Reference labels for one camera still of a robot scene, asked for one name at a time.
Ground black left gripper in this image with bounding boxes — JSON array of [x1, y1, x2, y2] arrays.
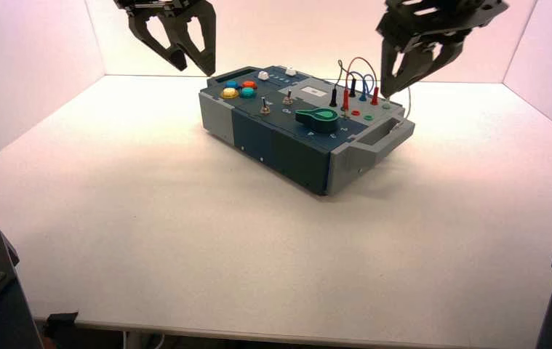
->
[[113, 0, 217, 78]]

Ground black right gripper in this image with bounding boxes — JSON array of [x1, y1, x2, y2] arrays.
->
[[376, 0, 511, 100]]

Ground blue jumper wire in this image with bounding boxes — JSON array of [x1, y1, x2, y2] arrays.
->
[[348, 71, 372, 103]]

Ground green rotary knob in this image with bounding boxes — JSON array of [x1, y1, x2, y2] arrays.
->
[[295, 108, 340, 135]]

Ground blue grey control box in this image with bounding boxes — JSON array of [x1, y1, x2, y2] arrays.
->
[[198, 65, 416, 197]]

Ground black table clamp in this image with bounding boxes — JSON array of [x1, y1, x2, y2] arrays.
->
[[43, 312, 79, 341]]

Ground red jumper wire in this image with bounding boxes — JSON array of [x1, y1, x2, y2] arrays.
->
[[342, 57, 381, 113]]

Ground black jumper wire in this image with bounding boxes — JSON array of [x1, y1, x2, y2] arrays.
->
[[329, 60, 358, 108]]

